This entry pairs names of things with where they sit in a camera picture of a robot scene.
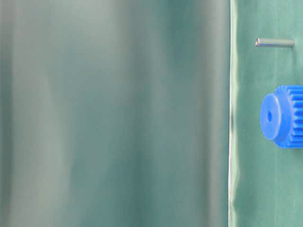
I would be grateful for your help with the silver metal shaft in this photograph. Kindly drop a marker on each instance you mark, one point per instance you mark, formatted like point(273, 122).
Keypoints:
point(274, 42)

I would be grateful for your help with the blue plastic gear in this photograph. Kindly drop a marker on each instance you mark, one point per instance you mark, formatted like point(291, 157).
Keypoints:
point(281, 116)

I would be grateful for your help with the green backdrop curtain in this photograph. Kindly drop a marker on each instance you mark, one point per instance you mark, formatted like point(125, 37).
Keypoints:
point(114, 113)

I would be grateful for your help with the green table cloth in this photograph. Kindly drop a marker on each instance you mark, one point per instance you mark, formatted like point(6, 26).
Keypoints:
point(265, 181)

